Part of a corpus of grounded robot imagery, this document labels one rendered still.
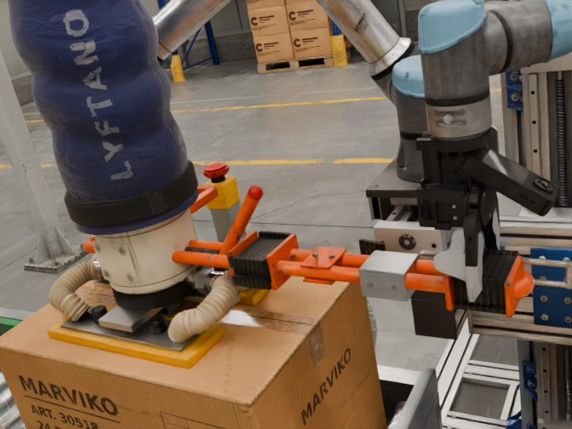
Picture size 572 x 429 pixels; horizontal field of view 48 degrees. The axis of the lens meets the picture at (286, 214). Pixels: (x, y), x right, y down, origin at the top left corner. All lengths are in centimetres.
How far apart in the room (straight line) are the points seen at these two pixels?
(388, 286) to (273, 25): 830
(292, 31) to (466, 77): 827
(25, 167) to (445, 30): 354
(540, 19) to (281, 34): 834
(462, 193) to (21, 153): 349
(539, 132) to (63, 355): 99
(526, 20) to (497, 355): 155
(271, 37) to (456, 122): 844
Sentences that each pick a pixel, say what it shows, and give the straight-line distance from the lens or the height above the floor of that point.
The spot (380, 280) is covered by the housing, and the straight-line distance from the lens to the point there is 91.
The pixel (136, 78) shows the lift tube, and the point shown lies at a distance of 103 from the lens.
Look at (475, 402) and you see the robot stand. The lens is 204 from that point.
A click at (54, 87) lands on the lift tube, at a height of 140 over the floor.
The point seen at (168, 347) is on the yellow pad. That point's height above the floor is 97.
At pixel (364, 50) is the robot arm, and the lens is 143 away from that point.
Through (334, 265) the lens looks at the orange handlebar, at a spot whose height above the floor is 107.
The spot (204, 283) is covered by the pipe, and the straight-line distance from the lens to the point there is 112.
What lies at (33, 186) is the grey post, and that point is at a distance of 414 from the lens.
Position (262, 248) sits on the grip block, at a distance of 103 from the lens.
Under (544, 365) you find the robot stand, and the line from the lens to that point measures 164.
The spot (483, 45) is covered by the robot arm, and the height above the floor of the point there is 138.
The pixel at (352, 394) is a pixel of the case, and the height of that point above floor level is 74.
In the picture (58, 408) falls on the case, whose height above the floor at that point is 83.
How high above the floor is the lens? 152
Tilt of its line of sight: 22 degrees down
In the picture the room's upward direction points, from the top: 12 degrees counter-clockwise
